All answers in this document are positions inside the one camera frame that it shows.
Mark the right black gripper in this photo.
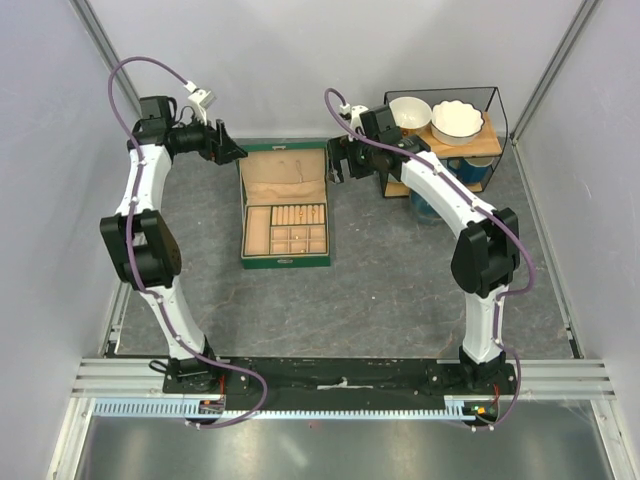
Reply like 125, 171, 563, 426
325, 132, 379, 185

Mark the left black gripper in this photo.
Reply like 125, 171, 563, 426
170, 110, 248, 167

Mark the green jewelry box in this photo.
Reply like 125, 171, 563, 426
237, 139, 331, 270

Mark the green jewelry tray insert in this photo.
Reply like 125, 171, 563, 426
242, 203, 329, 258

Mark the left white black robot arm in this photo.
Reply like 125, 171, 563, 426
99, 96, 248, 393

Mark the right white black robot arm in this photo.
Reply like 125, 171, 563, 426
328, 101, 530, 394

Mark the white ceramic bowl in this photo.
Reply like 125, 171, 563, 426
389, 96, 432, 137

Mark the blue ceramic bowl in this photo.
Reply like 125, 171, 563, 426
409, 190, 442, 226

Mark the white scalloped dish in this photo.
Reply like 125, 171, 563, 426
431, 100, 485, 146

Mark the blue mug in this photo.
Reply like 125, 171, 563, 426
446, 157, 493, 185

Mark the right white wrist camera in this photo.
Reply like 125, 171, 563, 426
339, 103, 369, 136

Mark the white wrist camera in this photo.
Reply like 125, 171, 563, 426
339, 103, 369, 136
184, 81, 217, 125

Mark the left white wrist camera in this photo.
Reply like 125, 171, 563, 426
184, 81, 217, 125

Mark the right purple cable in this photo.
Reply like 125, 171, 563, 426
323, 87, 535, 433

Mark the purple cable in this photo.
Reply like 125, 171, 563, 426
107, 56, 269, 431
323, 87, 535, 433

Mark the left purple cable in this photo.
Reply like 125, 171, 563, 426
107, 56, 269, 431

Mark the black wire shelf rack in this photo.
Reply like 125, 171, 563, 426
384, 86, 509, 193

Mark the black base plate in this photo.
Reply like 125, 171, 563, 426
150, 356, 518, 411

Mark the light blue cable duct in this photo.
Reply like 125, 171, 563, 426
93, 397, 497, 422

